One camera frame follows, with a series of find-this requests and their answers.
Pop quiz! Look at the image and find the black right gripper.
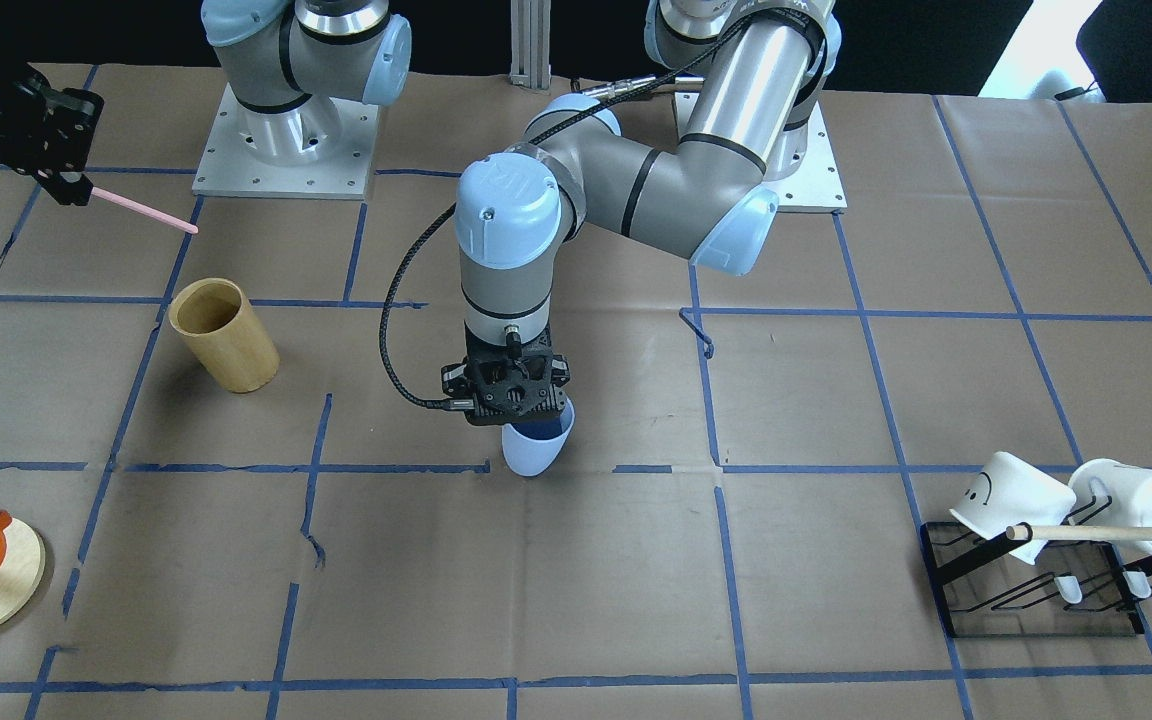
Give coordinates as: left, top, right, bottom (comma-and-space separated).
0, 65, 104, 206

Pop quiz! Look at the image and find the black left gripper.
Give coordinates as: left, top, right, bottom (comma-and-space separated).
442, 331, 570, 427

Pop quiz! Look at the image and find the light blue plastic cup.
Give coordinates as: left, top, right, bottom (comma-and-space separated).
500, 397, 575, 477

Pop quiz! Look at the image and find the pink chopstick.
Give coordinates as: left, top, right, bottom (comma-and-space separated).
91, 185, 198, 234

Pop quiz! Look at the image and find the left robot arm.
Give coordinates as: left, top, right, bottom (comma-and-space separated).
429, 1, 836, 425

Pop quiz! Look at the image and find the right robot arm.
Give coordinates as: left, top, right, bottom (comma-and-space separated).
0, 1, 412, 206

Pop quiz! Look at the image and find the bamboo cylinder holder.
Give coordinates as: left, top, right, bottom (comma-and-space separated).
168, 276, 280, 393

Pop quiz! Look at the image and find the white smiley mug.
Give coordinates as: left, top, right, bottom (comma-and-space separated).
948, 450, 1076, 541

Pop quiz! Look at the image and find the wooden mug tree stand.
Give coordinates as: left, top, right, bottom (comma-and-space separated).
0, 520, 47, 626

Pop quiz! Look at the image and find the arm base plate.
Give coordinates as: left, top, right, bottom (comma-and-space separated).
674, 100, 847, 213
192, 88, 381, 200

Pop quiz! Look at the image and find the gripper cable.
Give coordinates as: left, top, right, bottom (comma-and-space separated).
380, 10, 808, 411

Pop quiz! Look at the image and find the aluminium frame post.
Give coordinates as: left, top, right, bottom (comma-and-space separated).
508, 0, 553, 92

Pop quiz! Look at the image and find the white mug with handle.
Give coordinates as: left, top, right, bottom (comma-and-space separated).
1069, 457, 1152, 526

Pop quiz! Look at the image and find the black wire mug rack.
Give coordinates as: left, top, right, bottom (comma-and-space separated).
920, 480, 1152, 638

